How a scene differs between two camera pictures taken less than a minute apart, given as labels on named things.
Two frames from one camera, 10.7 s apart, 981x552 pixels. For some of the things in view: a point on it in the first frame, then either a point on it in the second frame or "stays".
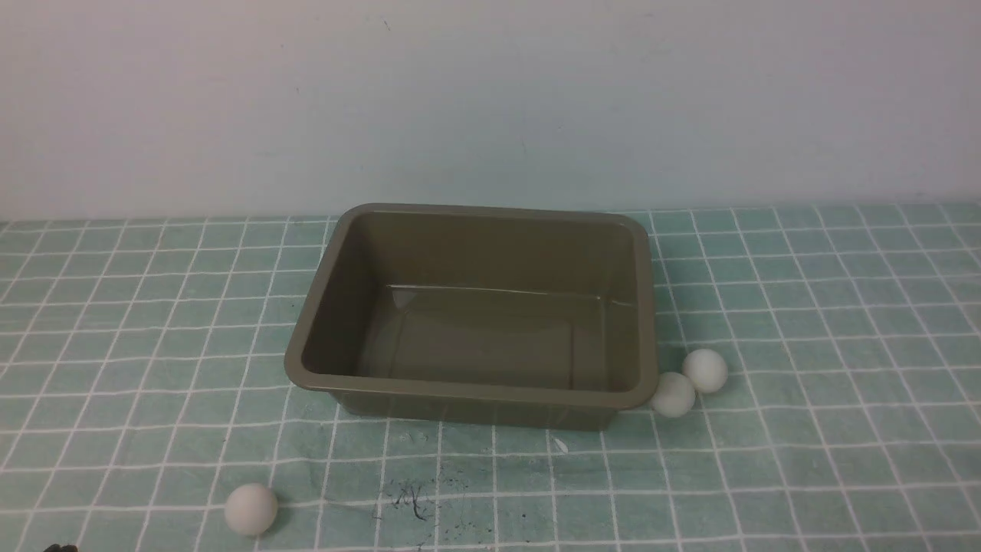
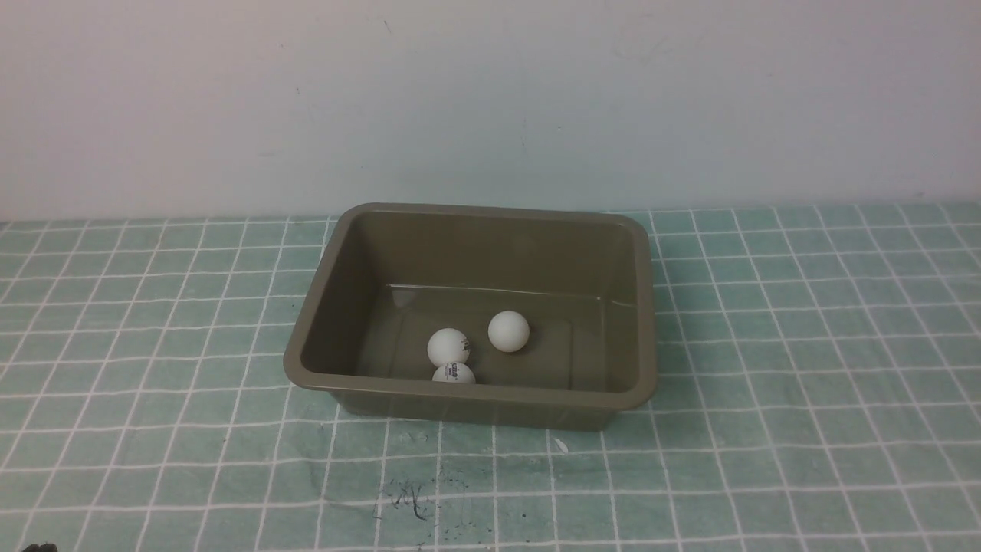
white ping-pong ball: x=250 y=508 → x=456 y=372
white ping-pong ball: x=674 y=395 → x=448 y=345
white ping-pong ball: x=704 y=370 → x=508 y=331
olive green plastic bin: x=483 y=316 stays
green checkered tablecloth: x=143 y=379 stays
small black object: x=63 y=548 → x=45 y=547
